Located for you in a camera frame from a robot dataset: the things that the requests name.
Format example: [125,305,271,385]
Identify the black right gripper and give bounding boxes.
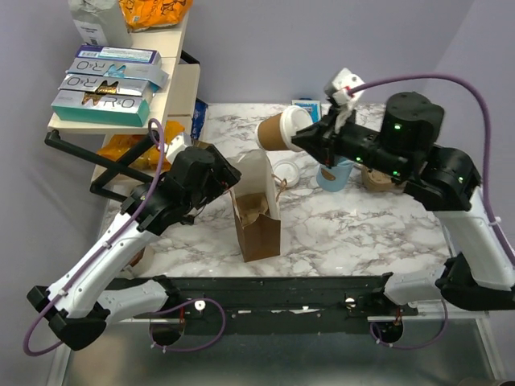
[292,101,409,180]

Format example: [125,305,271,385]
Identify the white plastic cup lid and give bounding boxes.
[279,105,313,152]

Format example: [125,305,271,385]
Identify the cardboard cup carrier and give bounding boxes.
[236,193,269,227]

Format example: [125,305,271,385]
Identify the brown paper bag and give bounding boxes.
[230,150,282,263]

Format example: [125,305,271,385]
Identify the brown paper coffee cup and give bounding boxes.
[256,113,289,151]

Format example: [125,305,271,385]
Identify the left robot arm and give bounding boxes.
[27,146,241,351]

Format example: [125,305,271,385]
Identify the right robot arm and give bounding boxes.
[291,92,514,315]

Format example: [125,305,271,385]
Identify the blue razor package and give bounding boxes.
[291,98,321,122]

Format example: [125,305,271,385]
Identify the white lid stack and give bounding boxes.
[272,161,300,188]

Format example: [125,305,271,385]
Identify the light blue plastic tumbler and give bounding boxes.
[316,158,354,192]

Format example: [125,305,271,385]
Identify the blue snack packet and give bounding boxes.
[191,99,208,140]

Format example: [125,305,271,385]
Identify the stacked cardboard cup carriers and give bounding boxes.
[360,166,406,192]

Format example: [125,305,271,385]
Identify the cream folding shelf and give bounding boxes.
[47,16,200,143]

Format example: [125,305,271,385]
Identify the orange snack bag lower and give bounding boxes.
[97,120,186,172]

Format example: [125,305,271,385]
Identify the orange snack bag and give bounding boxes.
[118,0,193,32]
[97,120,186,172]

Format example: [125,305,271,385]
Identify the teal toothpaste box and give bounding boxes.
[51,90,150,127]

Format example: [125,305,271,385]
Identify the silver blue toothpaste box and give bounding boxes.
[66,58,169,90]

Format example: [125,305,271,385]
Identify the purple white box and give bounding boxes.
[75,44,162,67]

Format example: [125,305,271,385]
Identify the orange snack bag top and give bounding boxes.
[118,0,193,32]

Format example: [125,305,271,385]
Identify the grey paper bag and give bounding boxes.
[68,0,132,48]

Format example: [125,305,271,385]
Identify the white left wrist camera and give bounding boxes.
[166,133,192,164]

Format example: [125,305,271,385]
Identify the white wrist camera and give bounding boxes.
[166,133,192,164]
[324,68,365,111]

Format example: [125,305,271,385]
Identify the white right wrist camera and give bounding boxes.
[324,68,365,111]

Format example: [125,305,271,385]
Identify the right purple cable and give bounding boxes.
[349,72,515,350]

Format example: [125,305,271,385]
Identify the black shelf frame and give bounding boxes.
[44,129,155,202]

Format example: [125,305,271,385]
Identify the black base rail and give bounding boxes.
[108,275,423,335]

